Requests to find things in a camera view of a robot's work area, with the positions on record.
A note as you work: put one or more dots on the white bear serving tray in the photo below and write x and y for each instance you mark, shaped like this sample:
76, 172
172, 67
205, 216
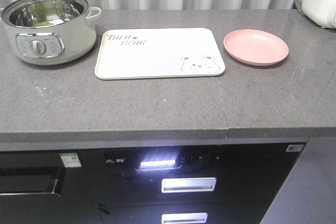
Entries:
158, 53

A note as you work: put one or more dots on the pink round plate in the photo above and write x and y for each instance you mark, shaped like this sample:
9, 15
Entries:
255, 47

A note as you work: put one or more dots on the black disinfection cabinet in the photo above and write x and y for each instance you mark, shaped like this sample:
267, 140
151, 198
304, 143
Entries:
126, 182

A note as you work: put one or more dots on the green electric cooking pot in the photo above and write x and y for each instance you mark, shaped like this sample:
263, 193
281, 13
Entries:
50, 32

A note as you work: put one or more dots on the white cabinet door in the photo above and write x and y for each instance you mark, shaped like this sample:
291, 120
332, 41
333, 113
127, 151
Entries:
308, 194

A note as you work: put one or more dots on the silver upper drawer handle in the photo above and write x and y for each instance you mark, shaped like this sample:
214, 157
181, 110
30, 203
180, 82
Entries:
188, 185

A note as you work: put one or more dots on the silver drawer handle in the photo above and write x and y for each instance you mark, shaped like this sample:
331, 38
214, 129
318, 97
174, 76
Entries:
188, 185
184, 218

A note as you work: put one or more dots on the silver lower drawer handle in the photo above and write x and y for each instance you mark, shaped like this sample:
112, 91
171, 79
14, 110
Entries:
184, 218

